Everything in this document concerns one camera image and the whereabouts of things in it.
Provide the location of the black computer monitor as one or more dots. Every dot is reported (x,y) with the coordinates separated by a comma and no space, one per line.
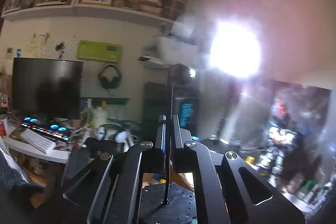
(46,86)

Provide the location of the blue metal hobby knife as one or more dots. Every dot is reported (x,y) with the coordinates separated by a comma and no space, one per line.
(178,75)

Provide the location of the large white blue robot model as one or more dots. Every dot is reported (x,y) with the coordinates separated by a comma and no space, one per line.
(280,138)

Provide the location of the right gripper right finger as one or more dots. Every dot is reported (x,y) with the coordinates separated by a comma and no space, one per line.
(227,189)

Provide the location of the green wall sign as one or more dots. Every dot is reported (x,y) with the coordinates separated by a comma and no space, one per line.
(99,51)

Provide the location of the white keyboard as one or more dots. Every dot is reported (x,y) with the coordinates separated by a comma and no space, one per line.
(39,142)

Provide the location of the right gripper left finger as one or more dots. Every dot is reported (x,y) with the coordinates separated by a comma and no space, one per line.
(108,190)

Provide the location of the rgb lit controller deck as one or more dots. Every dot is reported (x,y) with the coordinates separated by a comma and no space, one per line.
(50,130)

